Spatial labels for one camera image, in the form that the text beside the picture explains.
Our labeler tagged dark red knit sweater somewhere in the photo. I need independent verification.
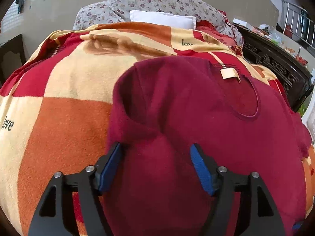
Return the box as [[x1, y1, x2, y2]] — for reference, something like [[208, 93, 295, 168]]
[[104, 56, 312, 235]]

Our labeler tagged orange red checkered blanket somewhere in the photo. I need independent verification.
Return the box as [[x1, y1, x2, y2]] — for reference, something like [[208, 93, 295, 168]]
[[0, 21, 315, 236]]

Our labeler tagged white ornate chair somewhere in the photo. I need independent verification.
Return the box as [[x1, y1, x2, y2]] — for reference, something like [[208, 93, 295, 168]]
[[302, 69, 314, 140]]

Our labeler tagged dark carved wooden cabinet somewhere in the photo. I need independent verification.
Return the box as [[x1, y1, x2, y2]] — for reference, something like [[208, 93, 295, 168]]
[[236, 25, 313, 112]]

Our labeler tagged dark wooden side table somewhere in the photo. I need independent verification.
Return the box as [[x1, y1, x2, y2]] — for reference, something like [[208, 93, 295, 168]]
[[0, 34, 26, 86]]

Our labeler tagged clutter on cabinet top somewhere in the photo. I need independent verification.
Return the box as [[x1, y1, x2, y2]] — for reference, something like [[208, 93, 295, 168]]
[[251, 24, 309, 68]]

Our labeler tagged metal stair railing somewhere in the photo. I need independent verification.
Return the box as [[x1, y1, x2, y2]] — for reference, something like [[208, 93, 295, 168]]
[[280, 0, 314, 50]]

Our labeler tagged red cushion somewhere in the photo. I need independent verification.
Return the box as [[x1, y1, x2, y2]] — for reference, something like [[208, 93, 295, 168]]
[[196, 20, 237, 46]]

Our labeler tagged white pillow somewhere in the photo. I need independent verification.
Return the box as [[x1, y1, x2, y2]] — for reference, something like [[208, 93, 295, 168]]
[[129, 10, 196, 29]]

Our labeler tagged floral grey bolster pillow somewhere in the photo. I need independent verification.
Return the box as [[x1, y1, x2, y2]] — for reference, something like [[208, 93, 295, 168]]
[[73, 0, 244, 47]]

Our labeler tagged dark cloth hanging on wall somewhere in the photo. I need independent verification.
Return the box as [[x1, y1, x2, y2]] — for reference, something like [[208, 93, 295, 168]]
[[16, 0, 25, 14]]

